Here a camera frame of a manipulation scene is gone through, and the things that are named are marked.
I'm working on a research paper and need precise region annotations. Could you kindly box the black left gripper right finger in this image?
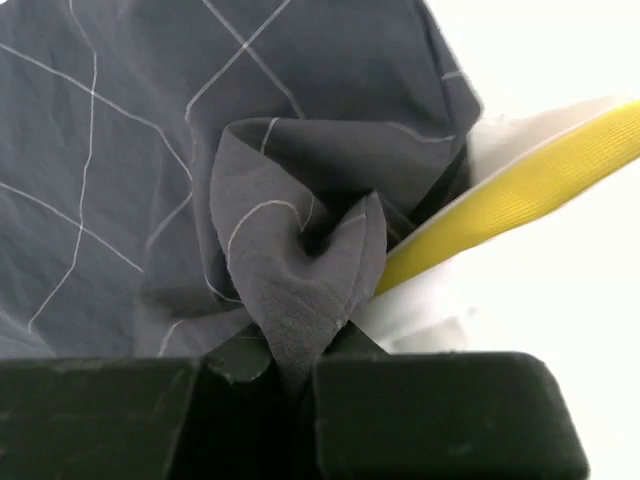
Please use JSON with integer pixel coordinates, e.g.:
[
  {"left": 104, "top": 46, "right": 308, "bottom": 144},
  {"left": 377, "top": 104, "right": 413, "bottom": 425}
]
[{"left": 312, "top": 329, "right": 590, "bottom": 479}]

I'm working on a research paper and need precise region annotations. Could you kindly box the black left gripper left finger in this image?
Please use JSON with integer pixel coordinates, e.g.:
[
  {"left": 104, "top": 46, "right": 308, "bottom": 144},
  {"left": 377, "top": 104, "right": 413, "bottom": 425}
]
[{"left": 1, "top": 332, "right": 277, "bottom": 479}]

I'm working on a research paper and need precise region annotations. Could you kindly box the white pillow with yellow band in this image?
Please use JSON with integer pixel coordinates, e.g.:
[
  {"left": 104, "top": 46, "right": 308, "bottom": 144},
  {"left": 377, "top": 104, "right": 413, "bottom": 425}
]
[{"left": 354, "top": 96, "right": 639, "bottom": 352}]

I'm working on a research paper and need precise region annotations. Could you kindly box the dark grey checked pillowcase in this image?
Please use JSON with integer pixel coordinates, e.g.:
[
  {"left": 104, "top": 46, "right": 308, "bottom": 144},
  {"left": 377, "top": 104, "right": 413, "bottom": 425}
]
[{"left": 1, "top": 1, "right": 480, "bottom": 392}]

